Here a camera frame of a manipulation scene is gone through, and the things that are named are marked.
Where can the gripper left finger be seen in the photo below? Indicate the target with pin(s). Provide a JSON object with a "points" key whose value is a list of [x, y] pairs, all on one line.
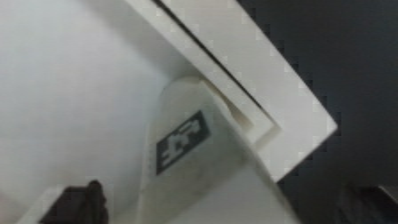
{"points": [[81, 206]]}

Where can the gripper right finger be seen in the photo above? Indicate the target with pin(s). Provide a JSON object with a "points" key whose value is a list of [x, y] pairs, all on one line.
{"points": [[368, 205]]}

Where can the white square tabletop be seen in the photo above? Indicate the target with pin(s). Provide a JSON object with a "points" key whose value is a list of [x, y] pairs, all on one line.
{"points": [[93, 52]]}

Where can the white leg front left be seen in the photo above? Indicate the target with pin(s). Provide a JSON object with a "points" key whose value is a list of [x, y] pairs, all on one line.
{"points": [[205, 182]]}

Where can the white U-shaped fence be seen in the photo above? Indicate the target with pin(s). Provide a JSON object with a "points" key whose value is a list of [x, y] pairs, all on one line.
{"points": [[225, 29]]}

